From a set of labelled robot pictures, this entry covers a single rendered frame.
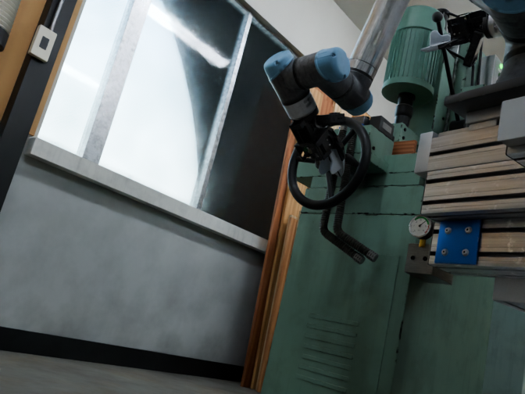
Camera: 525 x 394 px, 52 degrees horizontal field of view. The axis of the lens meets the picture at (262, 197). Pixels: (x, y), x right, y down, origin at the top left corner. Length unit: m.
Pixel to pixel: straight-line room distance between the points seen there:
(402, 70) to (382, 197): 0.49
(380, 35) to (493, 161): 0.47
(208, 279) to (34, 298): 1.00
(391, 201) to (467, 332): 0.51
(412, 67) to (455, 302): 0.78
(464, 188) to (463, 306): 0.81
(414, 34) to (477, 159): 0.98
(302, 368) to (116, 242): 1.30
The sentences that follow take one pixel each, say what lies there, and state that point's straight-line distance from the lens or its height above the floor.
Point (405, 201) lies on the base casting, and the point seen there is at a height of 0.75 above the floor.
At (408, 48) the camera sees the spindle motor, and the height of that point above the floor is 1.33.
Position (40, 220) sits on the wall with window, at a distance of 2.46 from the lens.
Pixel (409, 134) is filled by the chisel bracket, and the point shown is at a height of 1.05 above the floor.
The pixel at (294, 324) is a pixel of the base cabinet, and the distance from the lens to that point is 1.70.
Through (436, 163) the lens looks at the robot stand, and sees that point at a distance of 1.12.
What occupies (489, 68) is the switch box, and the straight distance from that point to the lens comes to 2.21.
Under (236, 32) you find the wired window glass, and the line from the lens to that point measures 3.40.
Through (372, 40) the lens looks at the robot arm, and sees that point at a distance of 1.35.
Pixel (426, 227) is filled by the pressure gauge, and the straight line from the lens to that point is 1.45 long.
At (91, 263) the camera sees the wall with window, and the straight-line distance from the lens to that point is 2.59.
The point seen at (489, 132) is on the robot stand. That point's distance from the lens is 1.08.
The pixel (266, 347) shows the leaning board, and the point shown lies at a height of 0.24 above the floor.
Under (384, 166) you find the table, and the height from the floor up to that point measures 0.85.
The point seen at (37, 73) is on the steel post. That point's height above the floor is 1.09.
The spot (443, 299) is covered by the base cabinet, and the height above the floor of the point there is 0.52.
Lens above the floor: 0.30
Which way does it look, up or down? 14 degrees up
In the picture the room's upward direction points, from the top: 14 degrees clockwise
